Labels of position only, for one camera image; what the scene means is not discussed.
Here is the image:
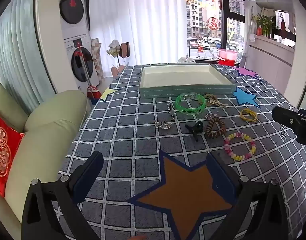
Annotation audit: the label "checkered board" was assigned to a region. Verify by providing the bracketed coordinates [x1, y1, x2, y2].
[90, 38, 105, 80]

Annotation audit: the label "pink plastic basin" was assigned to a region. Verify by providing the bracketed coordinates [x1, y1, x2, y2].
[217, 48, 238, 59]

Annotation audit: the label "tan braided bracelet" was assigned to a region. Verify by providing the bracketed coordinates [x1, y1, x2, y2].
[203, 94, 228, 108]

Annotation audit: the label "silver bar hair clip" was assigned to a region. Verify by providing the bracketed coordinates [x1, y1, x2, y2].
[167, 102, 175, 122]

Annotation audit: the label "ornate silver charm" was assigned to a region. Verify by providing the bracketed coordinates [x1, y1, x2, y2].
[154, 121, 171, 130]

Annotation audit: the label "flowers in red vase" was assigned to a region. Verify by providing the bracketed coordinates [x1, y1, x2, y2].
[253, 8, 276, 37]

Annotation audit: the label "yellow hair tie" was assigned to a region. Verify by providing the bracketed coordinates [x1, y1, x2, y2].
[240, 108, 258, 122]

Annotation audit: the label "white sheer curtain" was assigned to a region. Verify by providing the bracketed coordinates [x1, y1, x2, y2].
[89, 0, 188, 67]

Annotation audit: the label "brown slippers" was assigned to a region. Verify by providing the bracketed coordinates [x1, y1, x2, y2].
[120, 42, 131, 57]

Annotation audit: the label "red paper-cut window decoration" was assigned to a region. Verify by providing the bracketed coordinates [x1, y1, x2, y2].
[205, 17, 221, 30]

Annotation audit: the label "green translucent bracelet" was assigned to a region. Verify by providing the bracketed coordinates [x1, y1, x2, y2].
[175, 93, 206, 115]

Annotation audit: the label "pink yellow bead bracelet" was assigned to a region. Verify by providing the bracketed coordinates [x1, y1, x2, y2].
[224, 132, 256, 161]

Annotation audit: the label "blue paper star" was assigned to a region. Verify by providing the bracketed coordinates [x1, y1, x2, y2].
[233, 87, 261, 109]

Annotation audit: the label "red mop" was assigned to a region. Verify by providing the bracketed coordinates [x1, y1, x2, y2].
[77, 42, 101, 105]

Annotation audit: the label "frosted glass door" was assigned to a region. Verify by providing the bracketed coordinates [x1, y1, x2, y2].
[0, 0, 59, 110]

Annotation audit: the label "white tumble dryer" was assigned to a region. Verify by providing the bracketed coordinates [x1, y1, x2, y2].
[59, 0, 90, 40]

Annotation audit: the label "brown spiral hair tie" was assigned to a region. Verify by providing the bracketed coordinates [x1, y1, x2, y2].
[205, 116, 226, 139]

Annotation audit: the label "red embroidered cushion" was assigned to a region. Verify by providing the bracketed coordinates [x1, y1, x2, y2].
[0, 107, 26, 198]

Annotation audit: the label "orange paper star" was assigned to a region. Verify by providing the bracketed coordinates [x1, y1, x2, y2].
[125, 149, 237, 240]

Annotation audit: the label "yellow paper star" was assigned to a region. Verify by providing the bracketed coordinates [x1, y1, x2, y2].
[97, 86, 120, 103]

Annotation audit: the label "red hanging cloth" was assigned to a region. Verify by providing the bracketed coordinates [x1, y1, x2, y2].
[279, 12, 288, 30]

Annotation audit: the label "red plastic basin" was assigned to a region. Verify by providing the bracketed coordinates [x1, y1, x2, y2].
[217, 57, 237, 67]

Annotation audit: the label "metal shoe rack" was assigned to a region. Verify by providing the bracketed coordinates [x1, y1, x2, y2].
[107, 40, 131, 78]

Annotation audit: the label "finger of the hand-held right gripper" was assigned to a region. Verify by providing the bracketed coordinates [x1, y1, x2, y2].
[272, 106, 300, 131]

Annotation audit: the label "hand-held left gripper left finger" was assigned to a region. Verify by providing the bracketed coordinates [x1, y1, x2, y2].
[21, 151, 104, 240]

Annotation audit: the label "purple paper star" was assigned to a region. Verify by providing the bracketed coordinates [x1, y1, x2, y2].
[231, 66, 259, 78]

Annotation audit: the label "black claw hair clip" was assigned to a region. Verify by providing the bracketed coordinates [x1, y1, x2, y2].
[185, 121, 204, 142]

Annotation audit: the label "pale green sofa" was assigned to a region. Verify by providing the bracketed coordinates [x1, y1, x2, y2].
[0, 76, 91, 240]

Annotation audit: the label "pale green rectangular tray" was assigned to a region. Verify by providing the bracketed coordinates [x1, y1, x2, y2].
[139, 64, 236, 99]

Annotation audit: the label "white washing machine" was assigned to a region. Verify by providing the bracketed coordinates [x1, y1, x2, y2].
[64, 36, 100, 90]

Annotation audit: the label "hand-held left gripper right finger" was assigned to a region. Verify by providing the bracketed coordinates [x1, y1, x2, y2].
[206, 152, 289, 240]

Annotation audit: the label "white counter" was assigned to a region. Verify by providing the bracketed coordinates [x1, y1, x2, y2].
[243, 34, 296, 70]

